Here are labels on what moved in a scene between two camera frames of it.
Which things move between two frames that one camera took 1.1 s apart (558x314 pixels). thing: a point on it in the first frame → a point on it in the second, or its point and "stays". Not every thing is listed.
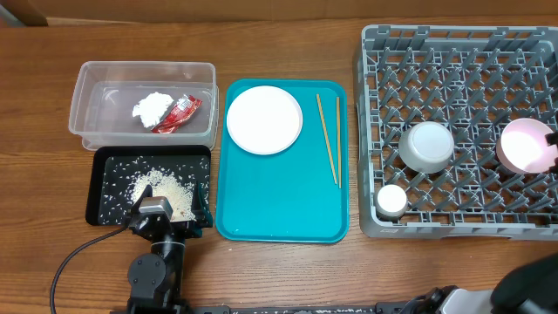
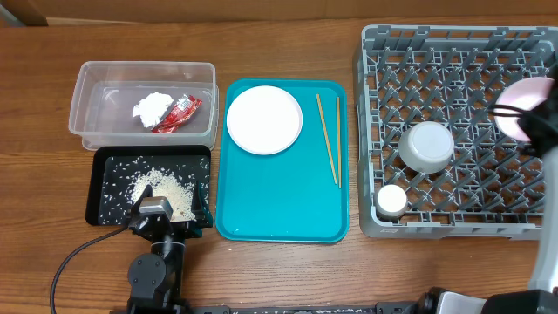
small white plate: [523, 146] → [525, 92]
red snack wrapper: [180, 113] stays
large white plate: [264, 119] stays
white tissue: [151, 108] stays
